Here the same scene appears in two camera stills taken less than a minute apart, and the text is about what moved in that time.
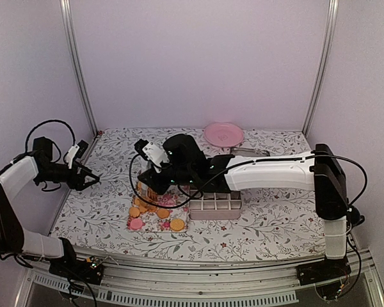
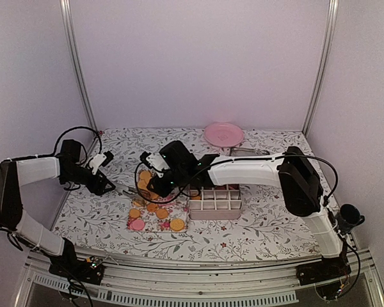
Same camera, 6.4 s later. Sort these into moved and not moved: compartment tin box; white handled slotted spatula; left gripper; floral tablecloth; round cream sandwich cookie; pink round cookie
Moved: left gripper; white handled slotted spatula
Not moved: compartment tin box; floral tablecloth; pink round cookie; round cream sandwich cookie
